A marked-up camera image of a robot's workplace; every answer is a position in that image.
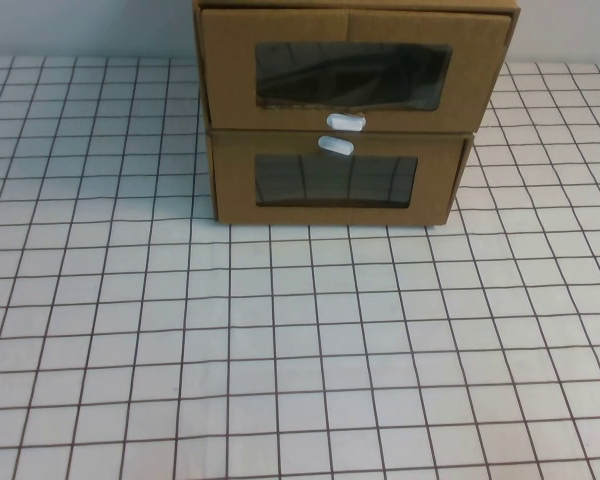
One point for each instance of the cardboard shoe box sleeve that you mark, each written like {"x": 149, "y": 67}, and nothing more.
{"x": 330, "y": 3}

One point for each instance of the cardboard drawer with window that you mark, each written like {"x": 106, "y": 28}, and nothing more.
{"x": 405, "y": 134}
{"x": 225, "y": 60}
{"x": 235, "y": 180}

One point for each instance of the white grid tablecloth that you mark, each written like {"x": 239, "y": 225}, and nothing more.
{"x": 130, "y": 350}

